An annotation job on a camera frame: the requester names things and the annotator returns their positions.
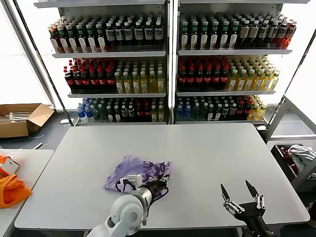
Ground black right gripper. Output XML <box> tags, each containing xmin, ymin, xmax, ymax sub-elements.
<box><xmin>220</xmin><ymin>180</ymin><xmax>267</xmax><ymax>227</ymax></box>

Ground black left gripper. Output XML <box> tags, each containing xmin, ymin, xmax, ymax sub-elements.
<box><xmin>152</xmin><ymin>181</ymin><xmax>169</xmax><ymax>196</ymax></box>

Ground purple t-shirt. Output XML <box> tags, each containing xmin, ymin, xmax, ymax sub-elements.
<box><xmin>103</xmin><ymin>155</ymin><xmax>173</xmax><ymax>196</ymax></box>

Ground black storage bin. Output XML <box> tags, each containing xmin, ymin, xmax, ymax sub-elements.
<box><xmin>274</xmin><ymin>144</ymin><xmax>316</xmax><ymax>179</ymax></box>

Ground red garment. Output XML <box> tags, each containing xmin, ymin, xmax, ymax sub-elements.
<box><xmin>280</xmin><ymin>147</ymin><xmax>298</xmax><ymax>176</ymax></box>

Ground white crumpled garment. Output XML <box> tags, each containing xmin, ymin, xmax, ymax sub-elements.
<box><xmin>288</xmin><ymin>145</ymin><xmax>316</xmax><ymax>173</ymax></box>

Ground grey metal cart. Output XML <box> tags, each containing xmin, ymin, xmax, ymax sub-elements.
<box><xmin>266</xmin><ymin>95</ymin><xmax>316</xmax><ymax>191</ymax></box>

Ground yellow juice bottle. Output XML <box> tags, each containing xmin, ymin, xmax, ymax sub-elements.
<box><xmin>115</xmin><ymin>72</ymin><xmax>123</xmax><ymax>94</ymax></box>
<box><xmin>244</xmin><ymin>70</ymin><xmax>255</xmax><ymax>92</ymax></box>
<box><xmin>131</xmin><ymin>71</ymin><xmax>140</xmax><ymax>94</ymax></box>
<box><xmin>236</xmin><ymin>70</ymin><xmax>247</xmax><ymax>92</ymax></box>
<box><xmin>227</xmin><ymin>70</ymin><xmax>238</xmax><ymax>92</ymax></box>
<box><xmin>148</xmin><ymin>71</ymin><xmax>157</xmax><ymax>93</ymax></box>
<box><xmin>269</xmin><ymin>71</ymin><xmax>281</xmax><ymax>91</ymax></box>
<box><xmin>139</xmin><ymin>71</ymin><xmax>149</xmax><ymax>94</ymax></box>
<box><xmin>122</xmin><ymin>72</ymin><xmax>132</xmax><ymax>94</ymax></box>
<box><xmin>261</xmin><ymin>70</ymin><xmax>273</xmax><ymax>92</ymax></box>
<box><xmin>157</xmin><ymin>70</ymin><xmax>165</xmax><ymax>93</ymax></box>
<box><xmin>253</xmin><ymin>70</ymin><xmax>264</xmax><ymax>92</ymax></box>

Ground cola bottle red cap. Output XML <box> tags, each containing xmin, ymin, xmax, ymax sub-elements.
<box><xmin>220</xmin><ymin>64</ymin><xmax>230</xmax><ymax>86</ymax></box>
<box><xmin>195</xmin><ymin>65</ymin><xmax>204</xmax><ymax>86</ymax></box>
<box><xmin>64</xmin><ymin>66</ymin><xmax>75</xmax><ymax>90</ymax></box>
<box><xmin>98</xmin><ymin>68</ymin><xmax>108</xmax><ymax>91</ymax></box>
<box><xmin>80</xmin><ymin>69</ymin><xmax>91</xmax><ymax>91</ymax></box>
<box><xmin>203</xmin><ymin>65</ymin><xmax>213</xmax><ymax>86</ymax></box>
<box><xmin>72</xmin><ymin>69</ymin><xmax>82</xmax><ymax>91</ymax></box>
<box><xmin>89</xmin><ymin>68</ymin><xmax>99</xmax><ymax>91</ymax></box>
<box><xmin>212</xmin><ymin>64</ymin><xmax>221</xmax><ymax>86</ymax></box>
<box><xmin>186</xmin><ymin>66</ymin><xmax>196</xmax><ymax>86</ymax></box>
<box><xmin>106</xmin><ymin>68</ymin><xmax>116</xmax><ymax>91</ymax></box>
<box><xmin>177</xmin><ymin>66</ymin><xmax>187</xmax><ymax>86</ymax></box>

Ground white side table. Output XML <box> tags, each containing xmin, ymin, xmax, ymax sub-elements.
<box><xmin>0</xmin><ymin>149</ymin><xmax>55</xmax><ymax>237</ymax></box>

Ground black slanted pole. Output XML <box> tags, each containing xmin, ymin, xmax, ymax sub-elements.
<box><xmin>13</xmin><ymin>0</ymin><xmax>74</xmax><ymax>126</ymax></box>
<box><xmin>268</xmin><ymin>31</ymin><xmax>316</xmax><ymax>126</ymax></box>

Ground thin metal strip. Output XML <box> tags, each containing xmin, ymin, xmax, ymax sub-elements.
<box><xmin>32</xmin><ymin>140</ymin><xmax>52</xmax><ymax>150</ymax></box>

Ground grey metal shelf unit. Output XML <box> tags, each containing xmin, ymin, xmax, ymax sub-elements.
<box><xmin>33</xmin><ymin>0</ymin><xmax>173</xmax><ymax>125</ymax></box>
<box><xmin>172</xmin><ymin>0</ymin><xmax>312</xmax><ymax>125</ymax></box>

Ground orange fabric bag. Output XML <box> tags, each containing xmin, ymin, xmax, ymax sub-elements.
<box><xmin>0</xmin><ymin>174</ymin><xmax>33</xmax><ymax>208</ymax></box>

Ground clear plastic bag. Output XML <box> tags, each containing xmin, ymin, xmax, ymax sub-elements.
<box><xmin>0</xmin><ymin>150</ymin><xmax>22</xmax><ymax>159</ymax></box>

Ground small white carton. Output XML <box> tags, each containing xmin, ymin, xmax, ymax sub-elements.
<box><xmin>0</xmin><ymin>157</ymin><xmax>20</xmax><ymax>175</ymax></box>

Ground dark bottle white label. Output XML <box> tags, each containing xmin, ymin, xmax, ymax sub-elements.
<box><xmin>144</xmin><ymin>21</ymin><xmax>154</xmax><ymax>49</ymax></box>
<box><xmin>154</xmin><ymin>21</ymin><xmax>163</xmax><ymax>49</ymax></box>
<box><xmin>258</xmin><ymin>20</ymin><xmax>269</xmax><ymax>48</ymax></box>
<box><xmin>114</xmin><ymin>22</ymin><xmax>124</xmax><ymax>50</ymax></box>
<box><xmin>268</xmin><ymin>20</ymin><xmax>279</xmax><ymax>48</ymax></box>
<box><xmin>123</xmin><ymin>22</ymin><xmax>133</xmax><ymax>50</ymax></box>
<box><xmin>105</xmin><ymin>22</ymin><xmax>116</xmax><ymax>50</ymax></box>
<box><xmin>133</xmin><ymin>21</ymin><xmax>144</xmax><ymax>49</ymax></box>

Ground open cardboard box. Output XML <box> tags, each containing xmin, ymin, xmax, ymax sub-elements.
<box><xmin>0</xmin><ymin>103</ymin><xmax>55</xmax><ymax>138</ymax></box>

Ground dark bottle grey label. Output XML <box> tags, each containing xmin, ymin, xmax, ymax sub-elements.
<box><xmin>239</xmin><ymin>20</ymin><xmax>250</xmax><ymax>49</ymax></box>
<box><xmin>248</xmin><ymin>20</ymin><xmax>260</xmax><ymax>49</ymax></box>

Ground clear plastic packets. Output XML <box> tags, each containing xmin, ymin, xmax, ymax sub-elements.
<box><xmin>0</xmin><ymin>110</ymin><xmax>34</xmax><ymax>123</ymax></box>

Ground red drink bottle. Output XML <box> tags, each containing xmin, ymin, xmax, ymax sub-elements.
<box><xmin>284</xmin><ymin>21</ymin><xmax>297</xmax><ymax>47</ymax></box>
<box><xmin>276</xmin><ymin>21</ymin><xmax>287</xmax><ymax>48</ymax></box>

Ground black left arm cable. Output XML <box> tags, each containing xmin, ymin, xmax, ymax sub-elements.
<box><xmin>149</xmin><ymin>186</ymin><xmax>170</xmax><ymax>203</ymax></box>

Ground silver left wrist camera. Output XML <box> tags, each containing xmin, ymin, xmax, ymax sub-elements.
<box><xmin>122</xmin><ymin>173</ymin><xmax>144</xmax><ymax>190</ymax></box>

